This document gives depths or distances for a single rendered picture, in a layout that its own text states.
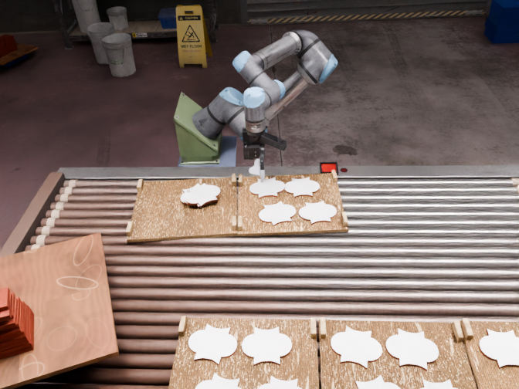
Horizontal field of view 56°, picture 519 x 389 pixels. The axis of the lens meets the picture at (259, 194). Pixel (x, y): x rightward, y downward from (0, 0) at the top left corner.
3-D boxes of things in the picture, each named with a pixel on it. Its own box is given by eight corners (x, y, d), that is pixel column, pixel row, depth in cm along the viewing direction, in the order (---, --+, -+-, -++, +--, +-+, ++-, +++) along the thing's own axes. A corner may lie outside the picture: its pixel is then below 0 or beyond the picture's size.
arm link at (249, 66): (306, 15, 205) (239, 49, 173) (323, 35, 206) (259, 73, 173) (291, 33, 214) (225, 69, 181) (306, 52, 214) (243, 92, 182)
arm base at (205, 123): (191, 109, 226) (205, 95, 221) (216, 124, 234) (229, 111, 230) (192, 129, 215) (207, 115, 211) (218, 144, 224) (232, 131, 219)
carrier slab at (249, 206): (239, 180, 206) (238, 177, 205) (334, 175, 206) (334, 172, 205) (238, 237, 179) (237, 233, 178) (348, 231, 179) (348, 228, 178)
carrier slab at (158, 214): (140, 184, 206) (140, 181, 205) (236, 179, 207) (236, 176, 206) (127, 242, 179) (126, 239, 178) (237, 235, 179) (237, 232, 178)
